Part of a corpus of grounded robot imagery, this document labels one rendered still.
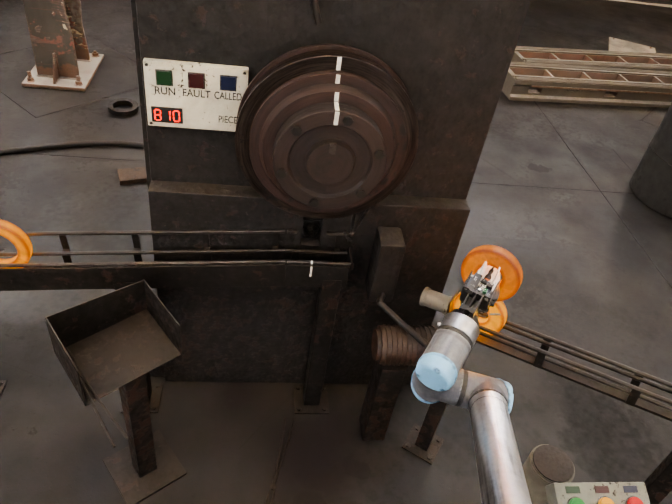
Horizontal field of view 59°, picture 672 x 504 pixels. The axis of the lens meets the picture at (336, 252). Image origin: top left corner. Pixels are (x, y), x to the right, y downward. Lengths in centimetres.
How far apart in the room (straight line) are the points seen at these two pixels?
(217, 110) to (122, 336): 66
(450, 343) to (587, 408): 138
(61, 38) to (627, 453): 387
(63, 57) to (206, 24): 289
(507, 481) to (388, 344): 79
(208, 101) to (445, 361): 89
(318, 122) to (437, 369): 62
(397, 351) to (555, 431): 89
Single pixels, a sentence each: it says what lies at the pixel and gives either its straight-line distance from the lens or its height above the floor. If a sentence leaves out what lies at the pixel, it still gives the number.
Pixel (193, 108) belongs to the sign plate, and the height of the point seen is 112.
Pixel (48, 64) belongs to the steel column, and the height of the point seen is 11.
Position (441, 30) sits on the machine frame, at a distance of 162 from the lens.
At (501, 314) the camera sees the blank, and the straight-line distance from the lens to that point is 172.
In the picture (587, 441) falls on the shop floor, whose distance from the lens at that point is 256.
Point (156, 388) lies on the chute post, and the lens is 234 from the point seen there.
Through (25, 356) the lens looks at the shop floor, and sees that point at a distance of 255.
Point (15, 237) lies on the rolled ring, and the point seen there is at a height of 74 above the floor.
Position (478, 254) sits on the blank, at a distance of 154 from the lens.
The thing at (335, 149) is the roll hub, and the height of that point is 116.
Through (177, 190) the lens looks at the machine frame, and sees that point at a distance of 176.
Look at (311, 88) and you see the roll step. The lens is 143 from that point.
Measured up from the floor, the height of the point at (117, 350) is 60.
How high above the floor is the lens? 187
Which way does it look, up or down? 40 degrees down
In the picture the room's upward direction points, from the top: 10 degrees clockwise
